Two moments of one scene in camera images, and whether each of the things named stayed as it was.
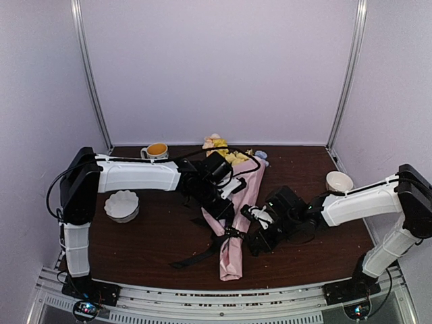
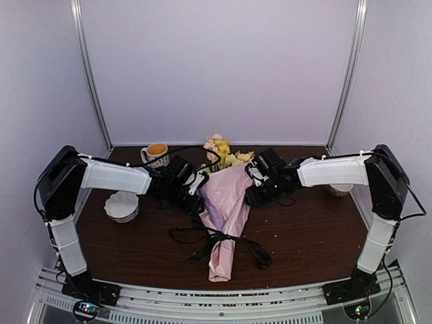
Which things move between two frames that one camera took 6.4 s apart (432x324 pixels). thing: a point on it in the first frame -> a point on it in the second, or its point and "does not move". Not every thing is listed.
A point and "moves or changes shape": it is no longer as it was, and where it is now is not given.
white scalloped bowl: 122,206 does not move
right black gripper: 266,246 -> 256,199
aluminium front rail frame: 302,304 does not move
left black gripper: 219,213 -> 192,209
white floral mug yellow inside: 154,150 does not move
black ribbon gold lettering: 229,230 moves or changes shape
